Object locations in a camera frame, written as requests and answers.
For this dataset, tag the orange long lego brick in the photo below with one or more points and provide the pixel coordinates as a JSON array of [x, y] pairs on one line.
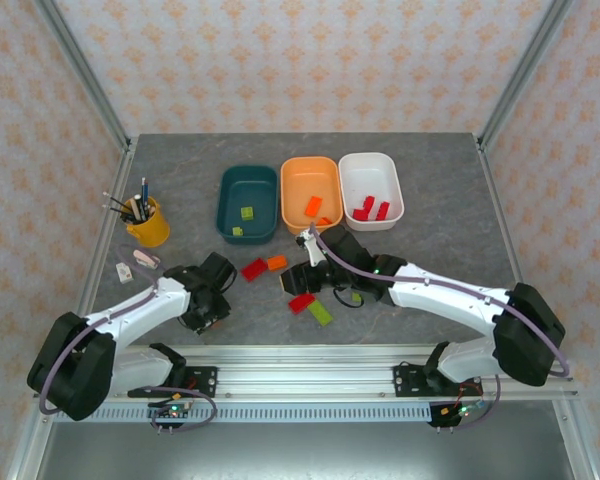
[[313, 206]]

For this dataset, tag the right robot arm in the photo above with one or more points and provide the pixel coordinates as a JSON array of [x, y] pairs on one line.
[[445, 295]]

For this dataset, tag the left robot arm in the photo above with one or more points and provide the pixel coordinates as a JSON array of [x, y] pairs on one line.
[[130, 310]]

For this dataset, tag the red long lego brick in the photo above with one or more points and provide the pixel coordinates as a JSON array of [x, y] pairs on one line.
[[254, 270], [301, 302]]

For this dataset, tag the pink stapler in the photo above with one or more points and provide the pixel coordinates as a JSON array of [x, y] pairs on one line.
[[146, 259]]

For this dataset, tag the yellow pen cup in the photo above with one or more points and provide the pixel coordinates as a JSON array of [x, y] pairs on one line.
[[150, 231]]

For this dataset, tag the white eraser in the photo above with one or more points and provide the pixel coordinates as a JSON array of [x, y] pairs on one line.
[[125, 273]]

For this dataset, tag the small circuit board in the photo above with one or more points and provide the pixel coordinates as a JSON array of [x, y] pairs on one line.
[[462, 411], [172, 411]]

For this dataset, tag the teal plastic container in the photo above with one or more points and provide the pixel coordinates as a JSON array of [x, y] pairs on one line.
[[247, 200]]

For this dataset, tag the orange plastic container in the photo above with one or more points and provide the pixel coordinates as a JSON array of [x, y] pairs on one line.
[[307, 180]]

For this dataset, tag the white pen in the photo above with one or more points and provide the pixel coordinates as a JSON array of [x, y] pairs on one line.
[[138, 209]]

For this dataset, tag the white plastic container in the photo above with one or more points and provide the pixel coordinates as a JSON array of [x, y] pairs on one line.
[[371, 175]]

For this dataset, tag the blue pen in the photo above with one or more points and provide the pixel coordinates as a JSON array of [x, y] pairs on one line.
[[144, 189]]

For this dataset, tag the black pencil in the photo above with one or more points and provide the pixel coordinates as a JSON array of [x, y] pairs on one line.
[[116, 199], [115, 210]]

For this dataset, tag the grey metal sheet panel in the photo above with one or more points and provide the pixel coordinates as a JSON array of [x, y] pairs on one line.
[[300, 452]]

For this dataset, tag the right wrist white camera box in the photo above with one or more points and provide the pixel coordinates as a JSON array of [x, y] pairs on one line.
[[314, 252]]

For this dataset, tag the wide aluminium base rail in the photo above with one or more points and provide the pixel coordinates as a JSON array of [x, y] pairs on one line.
[[305, 372]]

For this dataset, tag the aluminium side rail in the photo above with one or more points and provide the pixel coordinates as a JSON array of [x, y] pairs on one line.
[[500, 220], [111, 220]]

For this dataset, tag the aluminium frame post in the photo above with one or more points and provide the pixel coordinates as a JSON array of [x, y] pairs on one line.
[[525, 75], [82, 75]]

